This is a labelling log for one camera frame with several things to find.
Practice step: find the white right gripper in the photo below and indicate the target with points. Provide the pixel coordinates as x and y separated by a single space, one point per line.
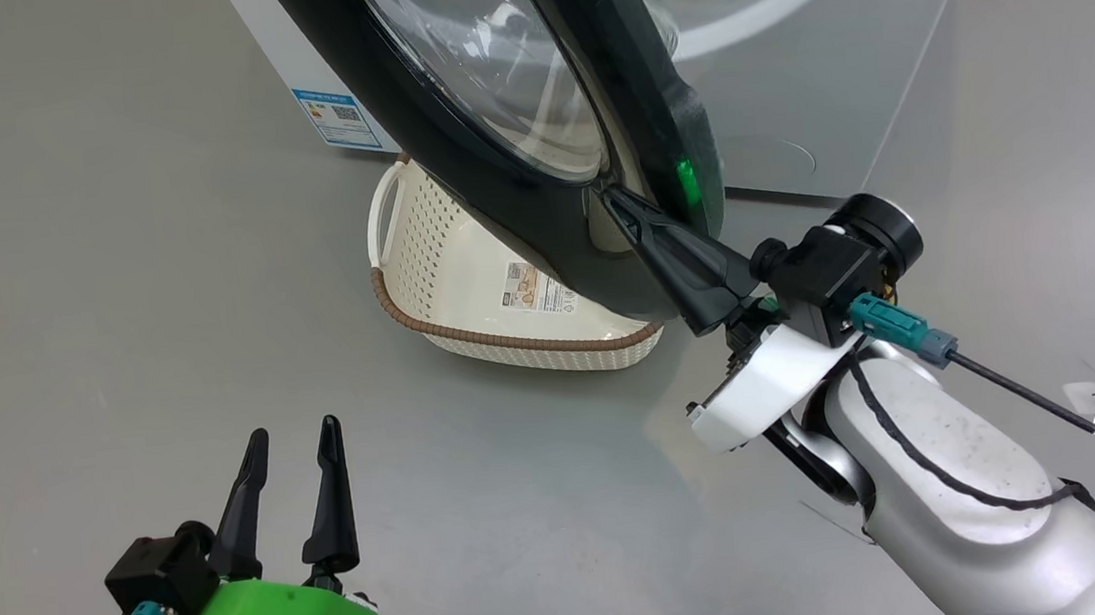
766 387

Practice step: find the black round glass washer door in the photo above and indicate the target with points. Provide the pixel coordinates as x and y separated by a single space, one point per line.
453 156

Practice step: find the basket product label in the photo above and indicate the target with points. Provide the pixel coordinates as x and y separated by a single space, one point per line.
538 288

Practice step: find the white front-load washing machine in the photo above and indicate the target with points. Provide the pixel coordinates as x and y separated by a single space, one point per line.
836 69

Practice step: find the white perforated basket brown rim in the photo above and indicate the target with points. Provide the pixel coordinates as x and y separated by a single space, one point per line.
431 248

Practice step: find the blue energy label sticker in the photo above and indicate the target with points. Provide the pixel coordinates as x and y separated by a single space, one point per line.
338 119

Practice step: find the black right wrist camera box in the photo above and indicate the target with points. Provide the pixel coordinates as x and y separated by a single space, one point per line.
821 281

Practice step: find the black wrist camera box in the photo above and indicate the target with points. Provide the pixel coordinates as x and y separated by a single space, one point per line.
161 576
821 281

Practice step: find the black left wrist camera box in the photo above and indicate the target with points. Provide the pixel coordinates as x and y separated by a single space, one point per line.
161 576

